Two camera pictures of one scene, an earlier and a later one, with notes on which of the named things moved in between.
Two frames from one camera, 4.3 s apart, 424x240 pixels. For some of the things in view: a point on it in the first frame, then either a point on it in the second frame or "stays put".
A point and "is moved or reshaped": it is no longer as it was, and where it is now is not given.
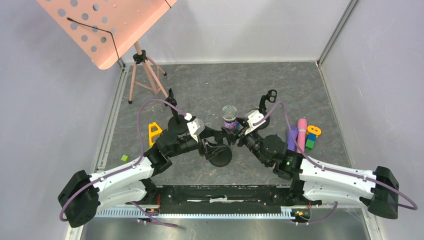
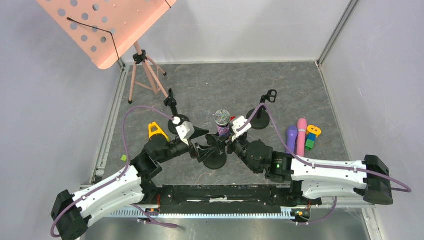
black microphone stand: x=177 y=124 stays put
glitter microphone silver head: x=229 y=113 is moved or reshaped
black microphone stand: x=271 y=96 stays put
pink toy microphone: x=302 y=129 stays put
